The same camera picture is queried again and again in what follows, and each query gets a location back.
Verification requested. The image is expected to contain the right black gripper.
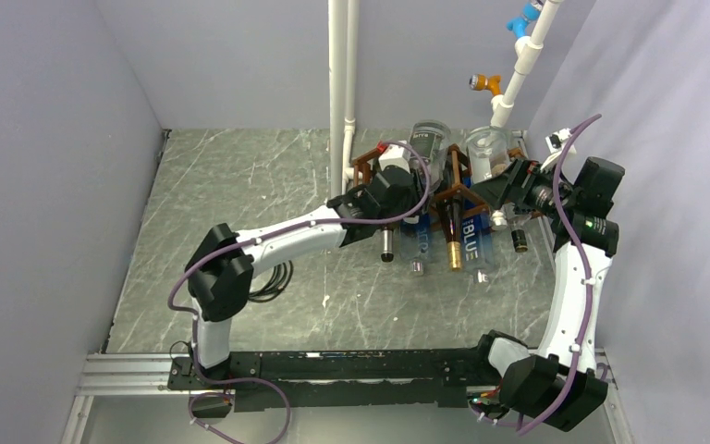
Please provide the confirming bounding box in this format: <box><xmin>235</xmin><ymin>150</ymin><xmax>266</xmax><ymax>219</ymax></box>
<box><xmin>470</xmin><ymin>156</ymin><xmax>578</xmax><ymax>218</ymax></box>

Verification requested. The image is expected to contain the clear bottle with cork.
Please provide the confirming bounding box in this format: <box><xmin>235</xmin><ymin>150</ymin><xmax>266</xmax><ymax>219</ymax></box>
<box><xmin>464</xmin><ymin>126</ymin><xmax>511</xmax><ymax>231</ymax></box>

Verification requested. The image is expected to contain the clear bottle dark label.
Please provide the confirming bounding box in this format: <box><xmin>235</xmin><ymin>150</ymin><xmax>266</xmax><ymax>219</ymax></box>
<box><xmin>409</xmin><ymin>119</ymin><xmax>451</xmax><ymax>191</ymax></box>

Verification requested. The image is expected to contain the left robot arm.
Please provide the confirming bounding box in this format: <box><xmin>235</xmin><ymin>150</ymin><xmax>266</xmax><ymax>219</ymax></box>
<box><xmin>167</xmin><ymin>166</ymin><xmax>431</xmax><ymax>389</ymax></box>

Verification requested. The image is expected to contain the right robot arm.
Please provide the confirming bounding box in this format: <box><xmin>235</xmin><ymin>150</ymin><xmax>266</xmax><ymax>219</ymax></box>
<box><xmin>471</xmin><ymin>157</ymin><xmax>625</xmax><ymax>434</ymax></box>

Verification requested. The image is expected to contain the brown wooden wine rack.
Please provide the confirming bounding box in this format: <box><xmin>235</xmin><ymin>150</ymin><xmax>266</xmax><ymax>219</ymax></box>
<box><xmin>349</xmin><ymin>142</ymin><xmax>533</xmax><ymax>218</ymax></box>

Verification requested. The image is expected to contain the brown bottle gold foil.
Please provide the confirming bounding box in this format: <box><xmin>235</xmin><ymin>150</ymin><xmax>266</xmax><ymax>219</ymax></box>
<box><xmin>437</xmin><ymin>153</ymin><xmax>463</xmax><ymax>272</ymax></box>

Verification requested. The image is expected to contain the small dark bottle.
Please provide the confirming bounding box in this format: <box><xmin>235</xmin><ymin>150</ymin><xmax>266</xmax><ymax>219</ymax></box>
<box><xmin>508</xmin><ymin>216</ymin><xmax>528</xmax><ymax>253</ymax></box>

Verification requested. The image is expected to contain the clear blue-label bottle left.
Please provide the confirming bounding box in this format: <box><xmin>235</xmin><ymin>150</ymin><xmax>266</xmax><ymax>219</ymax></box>
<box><xmin>398</xmin><ymin>214</ymin><xmax>432</xmax><ymax>277</ymax></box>

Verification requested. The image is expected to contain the clear blue-label bottle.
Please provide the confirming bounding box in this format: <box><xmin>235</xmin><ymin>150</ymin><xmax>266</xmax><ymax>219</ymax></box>
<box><xmin>398</xmin><ymin>214</ymin><xmax>432</xmax><ymax>277</ymax></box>
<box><xmin>461</xmin><ymin>214</ymin><xmax>497</xmax><ymax>285</ymax></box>

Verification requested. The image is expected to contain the clear blue-label bottle right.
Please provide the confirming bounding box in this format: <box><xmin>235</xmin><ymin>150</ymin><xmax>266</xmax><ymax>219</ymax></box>
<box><xmin>461</xmin><ymin>214</ymin><xmax>497</xmax><ymax>285</ymax></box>

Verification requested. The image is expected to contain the dark green wine bottle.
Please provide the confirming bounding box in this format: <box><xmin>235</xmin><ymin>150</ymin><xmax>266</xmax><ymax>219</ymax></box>
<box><xmin>380</xmin><ymin>225</ymin><xmax>395</xmax><ymax>263</ymax></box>

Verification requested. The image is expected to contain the orange pipe valve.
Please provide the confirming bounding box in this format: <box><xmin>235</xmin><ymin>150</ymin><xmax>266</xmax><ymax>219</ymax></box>
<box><xmin>469</xmin><ymin>74</ymin><xmax>502</xmax><ymax>97</ymax></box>

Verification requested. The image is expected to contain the white angled pvc pipe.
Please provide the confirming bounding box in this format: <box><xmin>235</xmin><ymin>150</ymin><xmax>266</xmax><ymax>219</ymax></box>
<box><xmin>490</xmin><ymin>0</ymin><xmax>564</xmax><ymax>128</ymax></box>

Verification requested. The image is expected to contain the blue pipe valve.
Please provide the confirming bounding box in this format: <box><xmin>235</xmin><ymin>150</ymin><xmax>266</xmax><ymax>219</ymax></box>
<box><xmin>507</xmin><ymin>0</ymin><xmax>545</xmax><ymax>39</ymax></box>

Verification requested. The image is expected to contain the white vertical pvc pipe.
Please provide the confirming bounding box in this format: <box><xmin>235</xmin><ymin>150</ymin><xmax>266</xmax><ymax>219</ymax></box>
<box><xmin>327</xmin><ymin>0</ymin><xmax>361</xmax><ymax>198</ymax></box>

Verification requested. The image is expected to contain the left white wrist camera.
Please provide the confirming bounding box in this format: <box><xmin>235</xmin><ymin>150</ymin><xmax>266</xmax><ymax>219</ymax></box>
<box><xmin>377</xmin><ymin>143</ymin><xmax>412</xmax><ymax>173</ymax></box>

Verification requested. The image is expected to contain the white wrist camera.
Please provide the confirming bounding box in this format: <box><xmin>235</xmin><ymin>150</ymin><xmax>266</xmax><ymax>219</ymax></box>
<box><xmin>541</xmin><ymin>128</ymin><xmax>573</xmax><ymax>171</ymax></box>
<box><xmin>377</xmin><ymin>143</ymin><xmax>412</xmax><ymax>173</ymax></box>

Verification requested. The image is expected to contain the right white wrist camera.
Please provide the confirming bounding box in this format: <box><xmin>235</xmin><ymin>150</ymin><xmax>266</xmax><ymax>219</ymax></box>
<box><xmin>541</xmin><ymin>128</ymin><xmax>573</xmax><ymax>171</ymax></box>

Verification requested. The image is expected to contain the coiled black cable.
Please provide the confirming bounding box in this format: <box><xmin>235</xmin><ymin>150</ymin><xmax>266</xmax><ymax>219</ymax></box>
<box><xmin>247</xmin><ymin>260</ymin><xmax>295</xmax><ymax>304</ymax></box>

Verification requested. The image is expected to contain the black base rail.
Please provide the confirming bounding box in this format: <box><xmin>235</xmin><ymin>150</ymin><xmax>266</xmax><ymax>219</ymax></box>
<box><xmin>167</xmin><ymin>348</ymin><xmax>500</xmax><ymax>413</ymax></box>

